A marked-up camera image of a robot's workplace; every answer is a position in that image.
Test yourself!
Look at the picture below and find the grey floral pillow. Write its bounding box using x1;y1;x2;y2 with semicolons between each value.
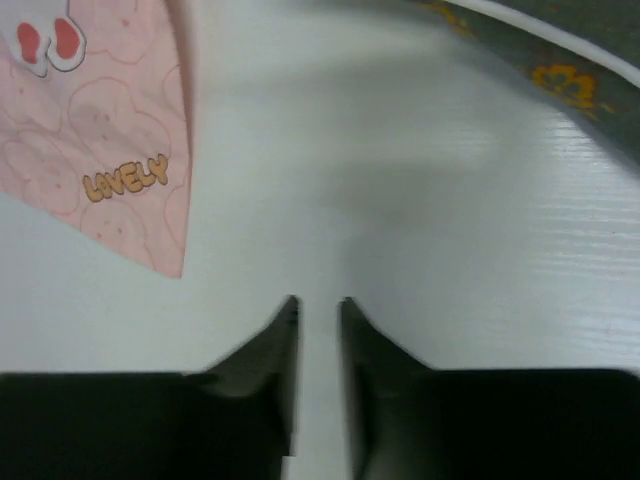
419;1;639;162

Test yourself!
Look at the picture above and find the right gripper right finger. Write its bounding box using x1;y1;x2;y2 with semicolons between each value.
339;298;639;479

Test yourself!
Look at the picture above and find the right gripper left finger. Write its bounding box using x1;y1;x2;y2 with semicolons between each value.
1;296;300;479

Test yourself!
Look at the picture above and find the pink cartoon pillowcase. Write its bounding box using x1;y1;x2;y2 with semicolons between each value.
1;0;191;278

